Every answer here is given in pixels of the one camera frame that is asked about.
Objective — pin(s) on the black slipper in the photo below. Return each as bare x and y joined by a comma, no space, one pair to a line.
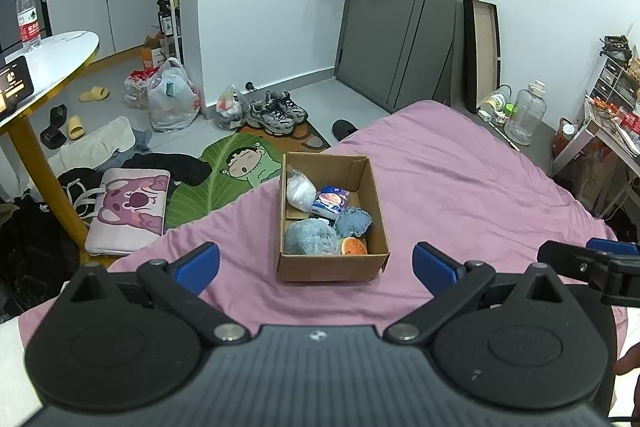
52,138
345,128
57,114

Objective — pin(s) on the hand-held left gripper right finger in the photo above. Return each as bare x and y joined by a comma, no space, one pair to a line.
434,267

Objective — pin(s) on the brown framed board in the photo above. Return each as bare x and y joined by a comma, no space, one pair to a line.
481,57

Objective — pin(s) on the clear bag of white stuffing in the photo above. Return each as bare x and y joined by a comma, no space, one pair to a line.
300,194

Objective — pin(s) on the red and white plastic bag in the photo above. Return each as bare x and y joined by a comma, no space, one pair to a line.
137,88

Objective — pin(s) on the round white table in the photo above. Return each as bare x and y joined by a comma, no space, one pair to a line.
45,67

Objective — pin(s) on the clear plastic trash bag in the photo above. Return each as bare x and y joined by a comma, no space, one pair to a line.
230,108

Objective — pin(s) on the large white plastic bag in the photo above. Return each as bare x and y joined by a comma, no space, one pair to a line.
171,99

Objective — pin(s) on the small drawer organizer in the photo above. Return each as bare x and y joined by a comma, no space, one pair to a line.
617,74

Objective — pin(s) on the grey fluffy plush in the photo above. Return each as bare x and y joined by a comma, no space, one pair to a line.
310,238

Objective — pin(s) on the purple tissue packet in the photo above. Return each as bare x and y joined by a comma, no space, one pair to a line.
330,202

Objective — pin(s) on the grey door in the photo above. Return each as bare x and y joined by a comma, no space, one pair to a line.
400,7

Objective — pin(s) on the white kitchen cabinet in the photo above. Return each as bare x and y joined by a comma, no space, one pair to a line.
100,9

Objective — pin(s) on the green small cup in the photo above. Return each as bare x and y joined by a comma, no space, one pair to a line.
509,109

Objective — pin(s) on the white jar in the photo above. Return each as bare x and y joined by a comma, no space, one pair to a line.
495,101

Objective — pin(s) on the black clothes pile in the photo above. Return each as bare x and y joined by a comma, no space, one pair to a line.
172,167

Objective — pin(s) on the yellow slipper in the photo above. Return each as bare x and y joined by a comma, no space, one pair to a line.
75,127
93,94

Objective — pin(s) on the white power adapter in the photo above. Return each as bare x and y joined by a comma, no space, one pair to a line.
484,113

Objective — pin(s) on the white metal rack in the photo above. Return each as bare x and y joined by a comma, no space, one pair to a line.
172,24

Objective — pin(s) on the blue denim heart cushion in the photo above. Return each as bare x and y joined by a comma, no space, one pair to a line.
353,222

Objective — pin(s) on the pink bed sheet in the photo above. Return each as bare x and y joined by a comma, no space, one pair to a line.
450,182

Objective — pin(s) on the orange bottle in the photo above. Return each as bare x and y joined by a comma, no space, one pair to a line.
566,138

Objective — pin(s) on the orange cardboard box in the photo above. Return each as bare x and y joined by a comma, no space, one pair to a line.
151,52

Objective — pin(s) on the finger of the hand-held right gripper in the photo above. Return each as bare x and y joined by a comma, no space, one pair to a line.
612,248

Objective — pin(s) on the green cartoon floor mat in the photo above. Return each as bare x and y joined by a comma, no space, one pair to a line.
235,177

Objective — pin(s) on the door stopper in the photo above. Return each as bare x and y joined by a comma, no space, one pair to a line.
248,86

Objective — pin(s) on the black bag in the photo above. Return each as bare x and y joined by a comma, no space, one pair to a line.
30,252

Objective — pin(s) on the white side shelf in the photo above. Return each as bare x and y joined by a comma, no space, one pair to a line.
595,142

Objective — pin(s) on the brown cardboard box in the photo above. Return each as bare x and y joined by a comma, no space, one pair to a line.
330,268

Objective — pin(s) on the large clear water jug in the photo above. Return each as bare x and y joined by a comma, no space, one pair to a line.
529,114

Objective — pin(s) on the burger plush toy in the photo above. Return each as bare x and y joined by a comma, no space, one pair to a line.
353,247

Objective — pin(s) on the small display screen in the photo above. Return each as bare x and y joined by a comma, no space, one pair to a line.
12,83

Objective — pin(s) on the person's right forearm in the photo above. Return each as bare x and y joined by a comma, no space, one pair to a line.
627,357

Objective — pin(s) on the red label water bottle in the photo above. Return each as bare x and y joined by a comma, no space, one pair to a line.
27,14

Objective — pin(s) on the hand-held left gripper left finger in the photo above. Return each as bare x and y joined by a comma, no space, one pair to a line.
197,269

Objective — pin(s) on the black spray bottle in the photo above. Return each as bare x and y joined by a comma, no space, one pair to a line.
163,18

